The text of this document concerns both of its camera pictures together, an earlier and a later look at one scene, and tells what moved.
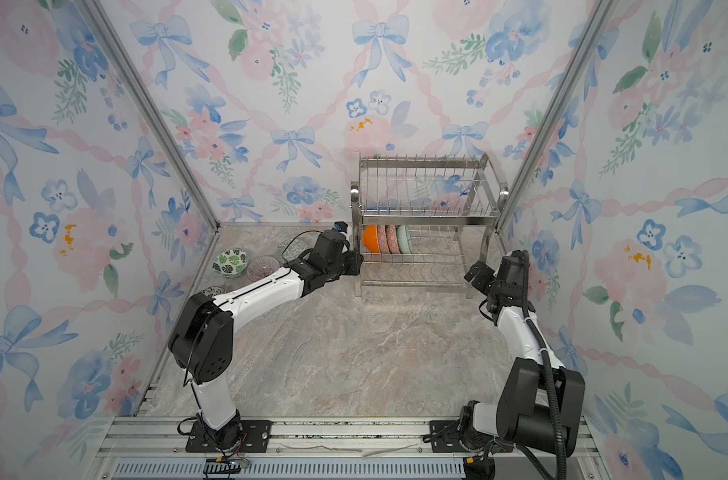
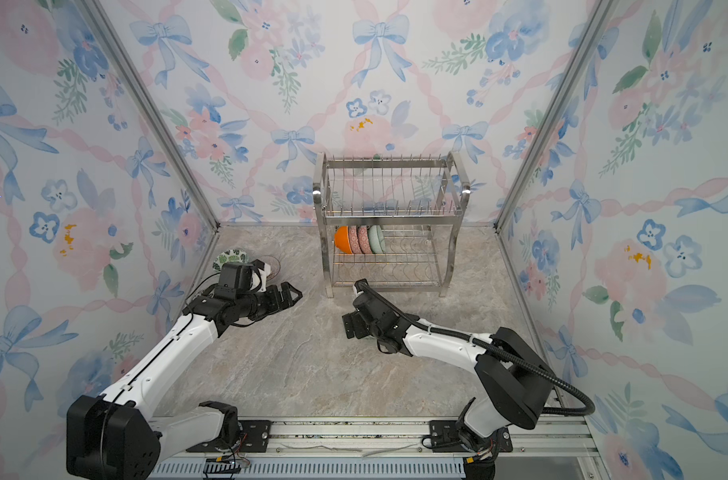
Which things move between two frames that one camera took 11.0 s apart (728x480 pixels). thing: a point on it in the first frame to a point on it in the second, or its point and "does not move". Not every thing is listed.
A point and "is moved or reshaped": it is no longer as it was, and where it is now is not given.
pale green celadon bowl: (402, 239) to (377, 240)
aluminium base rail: (310, 449) does not move
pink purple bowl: (383, 240) to (354, 240)
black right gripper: (480, 282) to (355, 322)
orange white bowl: (371, 238) is moved or reshaped
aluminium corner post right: (571, 75) does not move
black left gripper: (354, 257) to (277, 303)
